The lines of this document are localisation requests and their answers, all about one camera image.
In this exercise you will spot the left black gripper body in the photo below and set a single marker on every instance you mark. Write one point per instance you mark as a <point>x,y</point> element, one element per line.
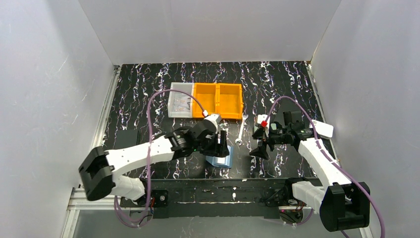
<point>222,143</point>

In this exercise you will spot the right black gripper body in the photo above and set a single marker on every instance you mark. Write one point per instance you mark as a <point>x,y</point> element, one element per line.
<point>266,138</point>

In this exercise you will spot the blue card holder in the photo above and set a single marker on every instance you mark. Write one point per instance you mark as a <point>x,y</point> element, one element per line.
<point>222,162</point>

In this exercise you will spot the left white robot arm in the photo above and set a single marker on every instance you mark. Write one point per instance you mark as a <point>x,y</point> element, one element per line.
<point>103,172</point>

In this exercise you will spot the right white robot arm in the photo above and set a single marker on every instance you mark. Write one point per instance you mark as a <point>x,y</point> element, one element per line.
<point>341,203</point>

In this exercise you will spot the silver wrench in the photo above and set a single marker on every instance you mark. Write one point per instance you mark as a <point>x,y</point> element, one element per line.
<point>239,140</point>

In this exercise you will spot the white plastic bin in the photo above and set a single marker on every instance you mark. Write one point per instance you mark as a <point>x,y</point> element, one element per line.
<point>180,104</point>

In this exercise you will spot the left orange bin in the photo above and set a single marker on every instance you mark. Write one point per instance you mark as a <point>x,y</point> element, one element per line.
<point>207,95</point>

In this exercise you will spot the orange bin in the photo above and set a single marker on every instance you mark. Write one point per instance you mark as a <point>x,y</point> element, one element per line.
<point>230,100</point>
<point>207,95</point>

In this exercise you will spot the white box with label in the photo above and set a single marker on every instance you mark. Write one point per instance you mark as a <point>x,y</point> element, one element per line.
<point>321,129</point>

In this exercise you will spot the right orange bin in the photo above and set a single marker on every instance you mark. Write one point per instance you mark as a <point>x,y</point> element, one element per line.
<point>230,100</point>

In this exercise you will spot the black flat box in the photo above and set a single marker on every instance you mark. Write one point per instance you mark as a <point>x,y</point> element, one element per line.
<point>126,138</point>

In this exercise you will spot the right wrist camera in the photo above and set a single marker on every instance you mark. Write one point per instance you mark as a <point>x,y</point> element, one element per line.
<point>263,122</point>

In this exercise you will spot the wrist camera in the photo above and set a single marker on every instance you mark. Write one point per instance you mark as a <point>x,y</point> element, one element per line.
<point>263,122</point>
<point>214,119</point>

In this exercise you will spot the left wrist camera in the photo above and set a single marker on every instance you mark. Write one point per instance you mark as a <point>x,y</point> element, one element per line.
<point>214,119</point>

